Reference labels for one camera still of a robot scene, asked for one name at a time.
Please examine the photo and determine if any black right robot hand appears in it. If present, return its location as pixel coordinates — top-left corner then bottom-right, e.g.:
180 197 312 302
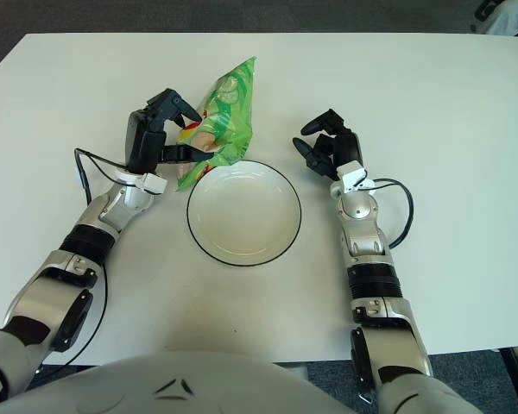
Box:
292 108 364 180

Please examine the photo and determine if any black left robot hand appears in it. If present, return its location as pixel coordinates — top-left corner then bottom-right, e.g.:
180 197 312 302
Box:
124 88 215 173

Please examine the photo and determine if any grey robot torso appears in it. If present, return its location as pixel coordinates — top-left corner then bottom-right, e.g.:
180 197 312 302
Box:
0 349 372 414

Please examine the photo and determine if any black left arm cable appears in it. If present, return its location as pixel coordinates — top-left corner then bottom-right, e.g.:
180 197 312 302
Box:
34 147 130 380

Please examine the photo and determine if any grey table frame foot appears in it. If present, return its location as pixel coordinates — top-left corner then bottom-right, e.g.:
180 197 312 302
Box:
275 363 310 380

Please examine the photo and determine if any white plate with black rim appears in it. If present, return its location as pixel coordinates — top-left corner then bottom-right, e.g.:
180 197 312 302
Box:
186 160 303 266

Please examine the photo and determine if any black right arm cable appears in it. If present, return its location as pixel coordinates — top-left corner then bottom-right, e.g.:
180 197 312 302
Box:
366 179 415 249

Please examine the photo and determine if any person leg in light trousers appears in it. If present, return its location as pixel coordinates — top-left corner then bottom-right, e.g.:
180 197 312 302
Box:
485 0 518 38

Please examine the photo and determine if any green chips snack bag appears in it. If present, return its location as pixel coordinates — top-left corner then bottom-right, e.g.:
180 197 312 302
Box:
175 54 259 193

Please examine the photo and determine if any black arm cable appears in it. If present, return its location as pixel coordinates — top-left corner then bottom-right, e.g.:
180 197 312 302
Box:
34 147 130 380
366 179 415 249

